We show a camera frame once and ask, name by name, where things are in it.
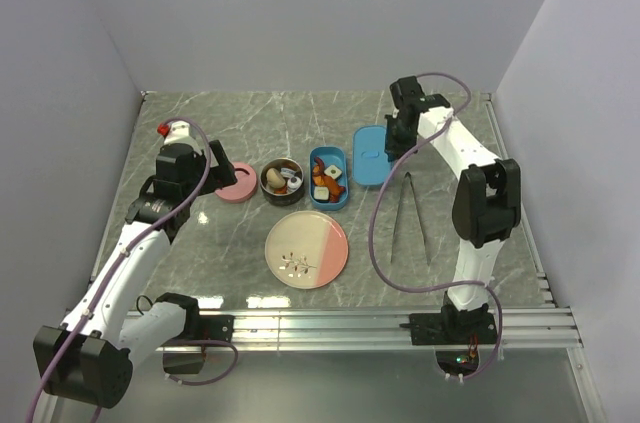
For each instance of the blue lunch box lid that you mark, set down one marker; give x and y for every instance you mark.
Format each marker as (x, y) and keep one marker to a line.
(370, 163)

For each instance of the white round rice cake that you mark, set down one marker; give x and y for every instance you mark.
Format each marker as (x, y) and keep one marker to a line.
(287, 172)

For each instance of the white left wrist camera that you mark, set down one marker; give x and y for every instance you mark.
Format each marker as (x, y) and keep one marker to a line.
(177, 132)

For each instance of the beige round bun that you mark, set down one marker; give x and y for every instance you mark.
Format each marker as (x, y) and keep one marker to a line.
(275, 179)

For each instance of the sushi roll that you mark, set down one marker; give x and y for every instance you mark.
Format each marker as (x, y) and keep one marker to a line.
(333, 171)
(321, 194)

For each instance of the pink round lid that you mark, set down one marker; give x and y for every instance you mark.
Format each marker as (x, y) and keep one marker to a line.
(245, 187)

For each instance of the aluminium front rail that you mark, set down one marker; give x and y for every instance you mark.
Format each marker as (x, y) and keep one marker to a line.
(345, 329)

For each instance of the steel serving tongs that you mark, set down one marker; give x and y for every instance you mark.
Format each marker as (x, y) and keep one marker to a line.
(408, 214)

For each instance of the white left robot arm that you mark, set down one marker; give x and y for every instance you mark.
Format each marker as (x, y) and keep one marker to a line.
(91, 355)

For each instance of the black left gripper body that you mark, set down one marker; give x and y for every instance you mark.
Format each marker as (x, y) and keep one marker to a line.
(200, 168)

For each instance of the dark red octopus sausage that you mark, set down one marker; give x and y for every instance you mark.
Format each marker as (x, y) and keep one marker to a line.
(319, 163)

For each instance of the round steel bowl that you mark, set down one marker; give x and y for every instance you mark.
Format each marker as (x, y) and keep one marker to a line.
(282, 199)

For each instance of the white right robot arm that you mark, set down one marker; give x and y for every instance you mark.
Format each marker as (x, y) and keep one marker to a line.
(487, 202)

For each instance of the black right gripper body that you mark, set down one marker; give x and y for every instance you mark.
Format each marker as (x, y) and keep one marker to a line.
(396, 137)

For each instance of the pink and cream plate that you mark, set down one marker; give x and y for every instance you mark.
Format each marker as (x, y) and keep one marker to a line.
(306, 250)

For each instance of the orange fried shrimp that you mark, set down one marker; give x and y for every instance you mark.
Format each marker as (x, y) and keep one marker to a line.
(318, 176)

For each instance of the blue lunch box base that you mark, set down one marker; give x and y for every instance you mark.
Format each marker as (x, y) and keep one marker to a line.
(331, 155)

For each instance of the red chicken drumstick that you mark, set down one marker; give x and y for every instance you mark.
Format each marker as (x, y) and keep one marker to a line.
(335, 189)

